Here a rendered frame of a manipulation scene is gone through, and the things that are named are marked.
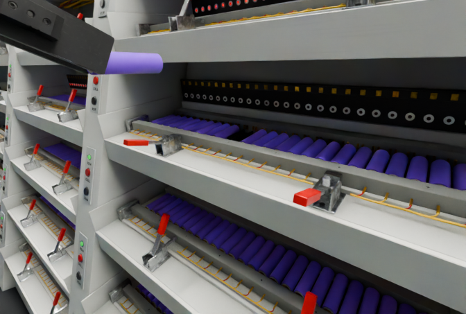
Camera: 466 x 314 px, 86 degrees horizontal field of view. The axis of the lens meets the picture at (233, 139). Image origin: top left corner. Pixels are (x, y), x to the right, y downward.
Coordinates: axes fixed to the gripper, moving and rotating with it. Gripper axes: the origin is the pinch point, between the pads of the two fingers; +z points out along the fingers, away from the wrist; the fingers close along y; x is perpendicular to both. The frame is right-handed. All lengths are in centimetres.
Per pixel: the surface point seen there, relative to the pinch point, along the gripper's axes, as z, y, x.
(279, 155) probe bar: 24.9, -7.2, 3.5
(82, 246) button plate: 26, 34, 33
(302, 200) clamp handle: 15.0, -14.8, 7.0
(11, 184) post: 28, 100, 38
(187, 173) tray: 21.5, 4.7, 9.4
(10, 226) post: 32, 100, 55
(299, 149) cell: 29.0, -8.1, 1.8
